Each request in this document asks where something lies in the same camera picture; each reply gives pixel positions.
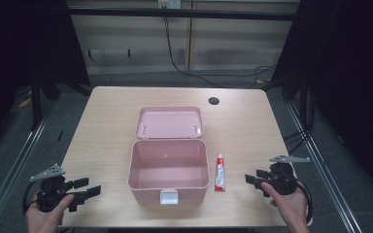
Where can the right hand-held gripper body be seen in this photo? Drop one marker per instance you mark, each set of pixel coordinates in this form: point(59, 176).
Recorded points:
point(281, 181)

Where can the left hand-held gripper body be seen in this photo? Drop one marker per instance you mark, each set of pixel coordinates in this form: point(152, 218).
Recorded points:
point(52, 194)

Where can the red and white ointment tube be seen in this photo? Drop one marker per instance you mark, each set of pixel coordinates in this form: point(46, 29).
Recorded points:
point(220, 176)

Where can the pink plastic storage box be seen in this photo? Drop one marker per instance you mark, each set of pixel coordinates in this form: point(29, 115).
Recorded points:
point(169, 161)

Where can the person's left hand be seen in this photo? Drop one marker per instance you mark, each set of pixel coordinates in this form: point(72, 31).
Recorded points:
point(43, 218)

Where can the person's right hand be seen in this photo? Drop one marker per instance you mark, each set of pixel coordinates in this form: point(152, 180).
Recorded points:
point(286, 207)

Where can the small black floor object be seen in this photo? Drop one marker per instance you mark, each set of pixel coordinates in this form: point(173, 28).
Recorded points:
point(60, 136)

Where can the black metal stand pole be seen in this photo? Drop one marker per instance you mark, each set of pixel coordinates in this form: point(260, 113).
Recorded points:
point(36, 103)

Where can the yellow floor object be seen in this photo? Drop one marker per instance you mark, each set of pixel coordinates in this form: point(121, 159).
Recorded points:
point(25, 101)

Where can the black curtain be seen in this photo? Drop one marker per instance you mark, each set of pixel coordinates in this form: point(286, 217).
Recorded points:
point(19, 48)
point(353, 81)

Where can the black horizontal metal bar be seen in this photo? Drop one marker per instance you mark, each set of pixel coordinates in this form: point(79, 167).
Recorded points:
point(181, 14)

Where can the silver floor rail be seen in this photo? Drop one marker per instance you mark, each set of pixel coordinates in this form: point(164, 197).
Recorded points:
point(323, 168)
point(11, 168)

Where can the small black wall clip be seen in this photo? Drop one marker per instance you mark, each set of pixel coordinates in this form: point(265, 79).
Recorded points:
point(129, 52)

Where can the white wall power outlet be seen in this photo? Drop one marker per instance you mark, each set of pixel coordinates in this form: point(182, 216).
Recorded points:
point(170, 3)

